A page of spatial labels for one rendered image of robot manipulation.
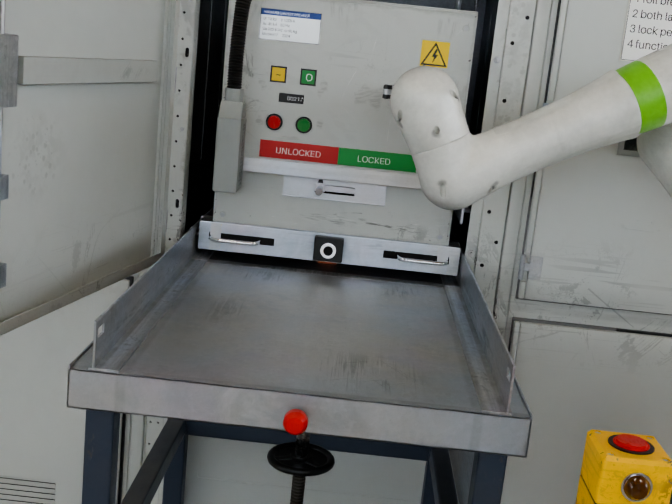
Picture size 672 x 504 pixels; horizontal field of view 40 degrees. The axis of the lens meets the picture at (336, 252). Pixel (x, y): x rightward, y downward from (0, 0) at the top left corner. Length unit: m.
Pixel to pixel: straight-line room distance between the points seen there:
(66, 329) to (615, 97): 1.17
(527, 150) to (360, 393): 0.50
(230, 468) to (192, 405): 0.79
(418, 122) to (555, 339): 0.66
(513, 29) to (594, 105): 0.36
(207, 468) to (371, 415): 0.86
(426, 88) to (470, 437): 0.54
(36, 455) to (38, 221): 0.73
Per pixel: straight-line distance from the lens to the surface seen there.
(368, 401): 1.25
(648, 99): 1.59
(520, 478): 2.05
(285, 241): 1.93
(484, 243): 1.90
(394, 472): 2.04
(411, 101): 1.47
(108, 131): 1.71
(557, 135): 1.54
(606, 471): 1.07
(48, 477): 2.15
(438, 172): 1.48
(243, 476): 2.07
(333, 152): 1.90
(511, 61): 1.87
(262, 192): 1.93
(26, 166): 1.49
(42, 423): 2.10
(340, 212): 1.92
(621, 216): 1.92
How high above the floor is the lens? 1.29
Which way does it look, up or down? 12 degrees down
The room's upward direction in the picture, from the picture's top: 6 degrees clockwise
